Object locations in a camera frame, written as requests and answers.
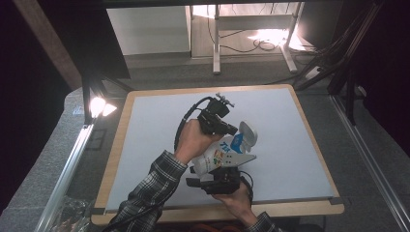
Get black tripod stand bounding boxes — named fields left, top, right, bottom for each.
left=291, top=0, right=385, bottom=128

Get person's right hand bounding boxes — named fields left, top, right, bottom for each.
left=212, top=180, right=256, bottom=227

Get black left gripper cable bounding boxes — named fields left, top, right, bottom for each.
left=173, top=96, right=215, bottom=153

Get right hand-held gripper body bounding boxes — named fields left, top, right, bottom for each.
left=198, top=153, right=258, bottom=195

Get white desk frame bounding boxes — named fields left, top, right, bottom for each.
left=212, top=2, right=300, bottom=75

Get crumpled clear plastic bag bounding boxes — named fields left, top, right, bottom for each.
left=49, top=194, right=94, bottom=232

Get white and blue pouch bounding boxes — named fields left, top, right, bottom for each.
left=191, top=132, right=245, bottom=178

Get bright lamp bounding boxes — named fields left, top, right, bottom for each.
left=89, top=96, right=118, bottom=119

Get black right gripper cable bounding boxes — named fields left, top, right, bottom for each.
left=239, top=169, right=255, bottom=208

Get white cabinet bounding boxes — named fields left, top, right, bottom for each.
left=105, top=5, right=191, bottom=56

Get person's left hand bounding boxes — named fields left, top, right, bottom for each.
left=173, top=118, right=224, bottom=166

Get aluminium rail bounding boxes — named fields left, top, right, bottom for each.
left=34, top=124, right=95, bottom=232
left=328, top=95, right=410, bottom=232

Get wooden table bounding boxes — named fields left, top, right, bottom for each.
left=90, top=83, right=345, bottom=226

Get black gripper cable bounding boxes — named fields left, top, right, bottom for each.
left=239, top=169, right=255, bottom=208
left=173, top=96, right=215, bottom=153

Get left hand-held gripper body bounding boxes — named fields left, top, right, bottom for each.
left=196, top=92, right=236, bottom=135

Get black floor cables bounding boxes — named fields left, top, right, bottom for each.
left=206, top=17, right=293, bottom=54

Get wooden beam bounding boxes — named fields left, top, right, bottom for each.
left=13, top=0, right=83, bottom=92

